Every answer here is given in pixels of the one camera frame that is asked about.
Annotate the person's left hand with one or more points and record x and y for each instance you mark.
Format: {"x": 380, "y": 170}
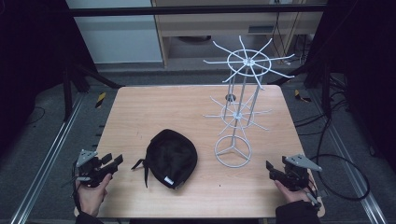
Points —
{"x": 91, "y": 199}

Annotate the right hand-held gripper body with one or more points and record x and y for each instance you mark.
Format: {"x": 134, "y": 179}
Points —
{"x": 294, "y": 175}

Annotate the aluminium floor rail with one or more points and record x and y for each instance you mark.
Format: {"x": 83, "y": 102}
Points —
{"x": 351, "y": 158}
{"x": 46, "y": 158}

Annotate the light wooden shelf unit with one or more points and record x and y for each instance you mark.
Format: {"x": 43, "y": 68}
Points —
{"x": 199, "y": 26}

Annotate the black horizontal frame bar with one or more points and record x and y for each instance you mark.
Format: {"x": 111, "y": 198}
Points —
{"x": 186, "y": 10}

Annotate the person's right hand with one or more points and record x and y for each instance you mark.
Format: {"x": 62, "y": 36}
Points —
{"x": 291, "y": 194}

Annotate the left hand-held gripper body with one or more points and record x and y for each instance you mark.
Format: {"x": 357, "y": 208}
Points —
{"x": 90, "y": 171}

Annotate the black cap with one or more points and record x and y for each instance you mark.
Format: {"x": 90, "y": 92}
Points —
{"x": 171, "y": 157}

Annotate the black metal stand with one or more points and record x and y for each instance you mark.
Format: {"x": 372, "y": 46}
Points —
{"x": 67, "y": 90}

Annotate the round grey table grommet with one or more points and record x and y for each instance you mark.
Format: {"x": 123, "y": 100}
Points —
{"x": 230, "y": 97}

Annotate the white cabinet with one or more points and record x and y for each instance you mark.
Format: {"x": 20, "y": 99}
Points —
{"x": 118, "y": 34}

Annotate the black yellow striped tape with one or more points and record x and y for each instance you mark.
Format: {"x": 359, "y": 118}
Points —
{"x": 300, "y": 95}
{"x": 100, "y": 100}

